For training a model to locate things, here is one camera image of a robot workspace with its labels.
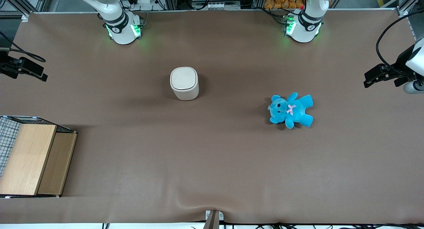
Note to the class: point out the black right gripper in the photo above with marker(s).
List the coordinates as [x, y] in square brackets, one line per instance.
[7, 67]

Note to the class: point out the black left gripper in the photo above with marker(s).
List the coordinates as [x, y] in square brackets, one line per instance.
[399, 64]

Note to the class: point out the white lidded trash can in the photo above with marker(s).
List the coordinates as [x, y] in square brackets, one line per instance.
[184, 83]

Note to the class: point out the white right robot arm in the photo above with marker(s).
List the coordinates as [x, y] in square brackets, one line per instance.
[120, 26]

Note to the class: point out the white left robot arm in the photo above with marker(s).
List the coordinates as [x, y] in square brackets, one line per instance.
[303, 26]

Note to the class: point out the blue teddy bear plush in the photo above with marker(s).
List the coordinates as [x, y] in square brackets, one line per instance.
[291, 111]

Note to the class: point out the orange plush toy pile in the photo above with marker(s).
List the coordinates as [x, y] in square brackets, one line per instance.
[281, 0]

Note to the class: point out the brown table mat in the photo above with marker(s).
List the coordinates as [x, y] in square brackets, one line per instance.
[212, 162]

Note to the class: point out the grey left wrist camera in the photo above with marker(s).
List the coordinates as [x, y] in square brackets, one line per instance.
[413, 87]

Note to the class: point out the aluminium frame post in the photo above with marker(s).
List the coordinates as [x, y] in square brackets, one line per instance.
[169, 0]

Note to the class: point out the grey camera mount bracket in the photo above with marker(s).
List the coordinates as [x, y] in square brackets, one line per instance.
[213, 219]

